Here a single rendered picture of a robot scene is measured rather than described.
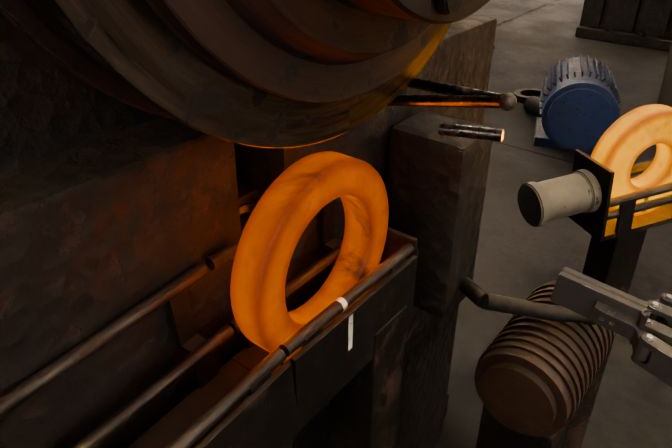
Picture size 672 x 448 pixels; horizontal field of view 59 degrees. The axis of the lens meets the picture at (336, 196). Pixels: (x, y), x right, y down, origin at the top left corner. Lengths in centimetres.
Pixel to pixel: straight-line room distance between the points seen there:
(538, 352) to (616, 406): 77
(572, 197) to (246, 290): 50
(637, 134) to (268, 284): 56
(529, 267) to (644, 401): 53
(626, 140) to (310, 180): 50
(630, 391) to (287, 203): 125
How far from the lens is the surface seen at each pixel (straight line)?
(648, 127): 87
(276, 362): 50
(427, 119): 71
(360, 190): 53
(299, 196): 46
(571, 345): 84
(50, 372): 47
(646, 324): 53
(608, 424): 151
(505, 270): 187
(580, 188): 84
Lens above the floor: 106
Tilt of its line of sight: 29 degrees down
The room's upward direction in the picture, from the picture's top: straight up
